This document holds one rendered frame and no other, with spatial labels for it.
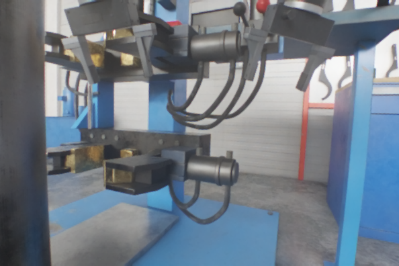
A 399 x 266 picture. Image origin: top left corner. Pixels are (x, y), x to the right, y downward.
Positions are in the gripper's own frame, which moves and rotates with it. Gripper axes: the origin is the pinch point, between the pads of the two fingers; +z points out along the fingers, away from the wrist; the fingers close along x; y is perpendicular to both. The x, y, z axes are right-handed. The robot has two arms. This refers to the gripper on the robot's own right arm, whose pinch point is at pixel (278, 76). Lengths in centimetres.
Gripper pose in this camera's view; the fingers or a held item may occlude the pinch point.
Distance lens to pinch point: 52.0
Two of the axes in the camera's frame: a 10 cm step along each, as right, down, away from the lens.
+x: 9.7, 1.3, 1.9
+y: 1.1, 4.7, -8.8
